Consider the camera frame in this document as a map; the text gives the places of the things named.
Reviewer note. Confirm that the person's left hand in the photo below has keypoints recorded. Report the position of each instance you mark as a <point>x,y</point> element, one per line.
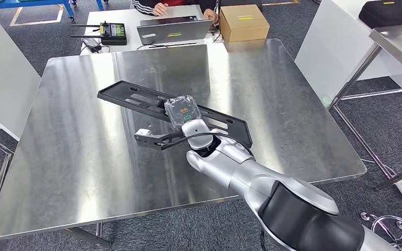
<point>212,15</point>

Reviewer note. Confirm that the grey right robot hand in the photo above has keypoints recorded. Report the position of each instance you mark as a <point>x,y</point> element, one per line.
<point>183,111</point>

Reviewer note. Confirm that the person's right hand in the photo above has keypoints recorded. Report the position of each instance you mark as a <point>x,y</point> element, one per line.
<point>160,9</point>

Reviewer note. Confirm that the black plastic plate bracket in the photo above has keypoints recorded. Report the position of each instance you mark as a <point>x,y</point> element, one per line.
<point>124,93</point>

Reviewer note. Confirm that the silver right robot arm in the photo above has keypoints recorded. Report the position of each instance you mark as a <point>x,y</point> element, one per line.
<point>221,162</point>

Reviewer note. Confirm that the stainless steel workbench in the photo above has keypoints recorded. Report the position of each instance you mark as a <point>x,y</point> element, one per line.
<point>83,156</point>

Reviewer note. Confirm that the person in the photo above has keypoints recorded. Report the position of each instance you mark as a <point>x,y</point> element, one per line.
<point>143,4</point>

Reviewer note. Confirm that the grey metal box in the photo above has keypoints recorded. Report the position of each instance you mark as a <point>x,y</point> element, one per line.
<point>173,33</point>

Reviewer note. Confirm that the brown cardboard box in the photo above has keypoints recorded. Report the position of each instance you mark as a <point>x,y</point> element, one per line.
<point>242,24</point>

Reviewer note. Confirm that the white desk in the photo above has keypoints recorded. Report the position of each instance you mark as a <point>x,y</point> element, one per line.
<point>131,33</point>

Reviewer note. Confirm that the black device with green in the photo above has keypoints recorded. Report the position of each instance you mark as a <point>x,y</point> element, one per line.
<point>112,33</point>

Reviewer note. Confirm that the yellow floor tape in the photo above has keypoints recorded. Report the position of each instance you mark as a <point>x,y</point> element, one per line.
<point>280,2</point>

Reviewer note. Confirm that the small dark power adapter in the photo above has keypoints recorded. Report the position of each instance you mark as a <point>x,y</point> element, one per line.
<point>91,44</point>

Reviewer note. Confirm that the white panel board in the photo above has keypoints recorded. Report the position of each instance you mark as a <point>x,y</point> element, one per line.
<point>325,52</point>
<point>3,76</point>

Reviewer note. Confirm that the pale floor tape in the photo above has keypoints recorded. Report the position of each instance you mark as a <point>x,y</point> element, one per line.
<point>15,17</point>

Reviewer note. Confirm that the black zip case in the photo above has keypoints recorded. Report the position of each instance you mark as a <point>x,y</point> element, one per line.
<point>388,14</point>

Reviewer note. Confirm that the chrome stool with black seat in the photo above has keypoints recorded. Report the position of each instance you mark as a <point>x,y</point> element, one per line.
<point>388,221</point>

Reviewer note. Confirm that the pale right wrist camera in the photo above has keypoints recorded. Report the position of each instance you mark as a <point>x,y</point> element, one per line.
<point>143,132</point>

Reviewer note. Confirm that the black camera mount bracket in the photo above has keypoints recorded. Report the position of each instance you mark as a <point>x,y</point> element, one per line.
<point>149,141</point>

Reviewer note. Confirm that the blue metal frame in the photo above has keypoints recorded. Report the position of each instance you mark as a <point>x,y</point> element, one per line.
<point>31,3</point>

